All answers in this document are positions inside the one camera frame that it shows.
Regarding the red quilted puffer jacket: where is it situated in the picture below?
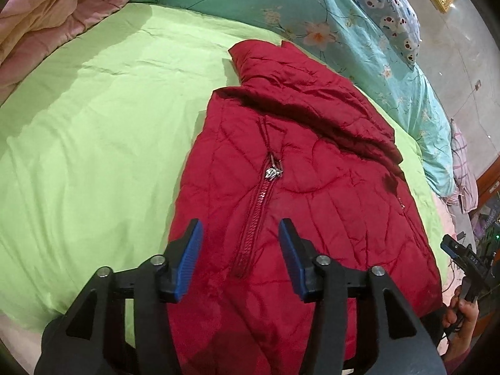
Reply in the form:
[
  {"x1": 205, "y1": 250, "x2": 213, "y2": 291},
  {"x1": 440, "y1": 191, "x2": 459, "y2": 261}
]
[{"x1": 168, "y1": 40, "x2": 442, "y2": 374}]

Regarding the person's right hand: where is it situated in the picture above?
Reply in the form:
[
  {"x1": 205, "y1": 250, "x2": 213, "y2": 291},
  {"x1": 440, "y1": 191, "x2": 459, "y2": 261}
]
[{"x1": 442, "y1": 286, "x2": 479, "y2": 362}]

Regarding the plaid cloth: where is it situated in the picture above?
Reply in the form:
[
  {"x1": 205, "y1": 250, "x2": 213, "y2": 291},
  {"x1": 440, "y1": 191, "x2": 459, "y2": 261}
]
[{"x1": 450, "y1": 118, "x2": 479, "y2": 213}]

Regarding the light green bed cover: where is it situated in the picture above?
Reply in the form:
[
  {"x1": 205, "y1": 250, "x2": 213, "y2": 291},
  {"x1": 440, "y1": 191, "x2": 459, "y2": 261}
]
[{"x1": 0, "y1": 2, "x2": 450, "y2": 333}]

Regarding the bear print pillow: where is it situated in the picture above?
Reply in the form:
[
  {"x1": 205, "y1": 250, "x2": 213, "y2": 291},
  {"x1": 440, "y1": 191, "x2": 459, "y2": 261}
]
[{"x1": 354, "y1": 0, "x2": 421, "y2": 69}]

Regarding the teal floral duvet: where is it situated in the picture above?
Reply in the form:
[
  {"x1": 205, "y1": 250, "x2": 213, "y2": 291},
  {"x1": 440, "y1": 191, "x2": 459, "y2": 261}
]
[{"x1": 135, "y1": 0, "x2": 456, "y2": 197}]

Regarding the pink folded quilt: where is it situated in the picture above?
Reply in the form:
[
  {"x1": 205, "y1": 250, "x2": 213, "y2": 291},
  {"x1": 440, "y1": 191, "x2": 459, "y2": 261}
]
[{"x1": 1, "y1": 0, "x2": 130, "y2": 102}]

